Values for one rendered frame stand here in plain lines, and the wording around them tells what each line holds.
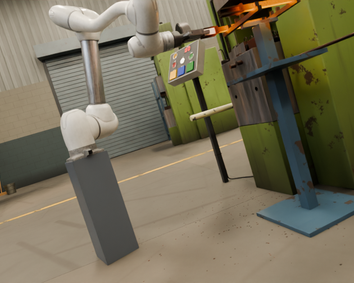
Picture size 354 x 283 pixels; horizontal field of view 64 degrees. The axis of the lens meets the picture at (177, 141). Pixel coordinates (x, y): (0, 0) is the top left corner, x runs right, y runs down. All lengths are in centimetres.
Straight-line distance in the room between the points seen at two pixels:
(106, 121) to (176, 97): 505
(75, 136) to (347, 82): 150
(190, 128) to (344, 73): 527
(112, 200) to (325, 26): 147
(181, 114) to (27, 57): 560
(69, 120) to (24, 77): 860
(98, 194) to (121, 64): 855
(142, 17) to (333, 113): 110
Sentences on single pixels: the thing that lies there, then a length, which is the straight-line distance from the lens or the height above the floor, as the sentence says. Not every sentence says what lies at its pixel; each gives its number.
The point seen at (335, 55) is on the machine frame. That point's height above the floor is 72.
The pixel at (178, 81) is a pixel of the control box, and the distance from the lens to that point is 240.
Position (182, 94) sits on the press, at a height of 114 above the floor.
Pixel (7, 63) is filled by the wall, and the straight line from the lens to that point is 1045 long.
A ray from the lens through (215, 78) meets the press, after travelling 688.
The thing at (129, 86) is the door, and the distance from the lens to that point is 984.
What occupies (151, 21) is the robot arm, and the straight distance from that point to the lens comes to 131.
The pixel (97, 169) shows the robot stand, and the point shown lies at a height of 52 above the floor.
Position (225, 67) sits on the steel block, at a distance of 205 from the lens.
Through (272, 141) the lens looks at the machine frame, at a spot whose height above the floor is 35.
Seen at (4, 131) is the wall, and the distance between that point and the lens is 1022.
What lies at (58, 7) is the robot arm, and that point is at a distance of 176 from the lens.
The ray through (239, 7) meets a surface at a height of 102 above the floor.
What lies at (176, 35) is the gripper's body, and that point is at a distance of 142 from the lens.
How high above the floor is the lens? 66
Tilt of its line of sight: 5 degrees down
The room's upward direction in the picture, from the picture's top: 17 degrees counter-clockwise
